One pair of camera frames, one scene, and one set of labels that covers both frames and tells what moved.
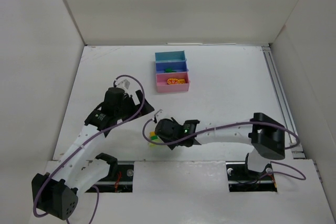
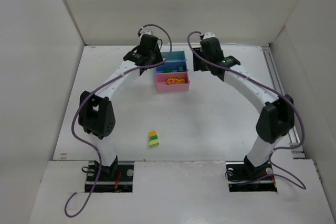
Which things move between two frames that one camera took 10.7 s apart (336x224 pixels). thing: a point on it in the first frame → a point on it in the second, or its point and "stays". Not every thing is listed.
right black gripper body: (158, 135) → (197, 60)
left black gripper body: (140, 102) → (134, 56)
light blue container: (170, 56) stays
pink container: (163, 86) stays
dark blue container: (178, 67) stays
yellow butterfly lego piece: (172, 81) stays
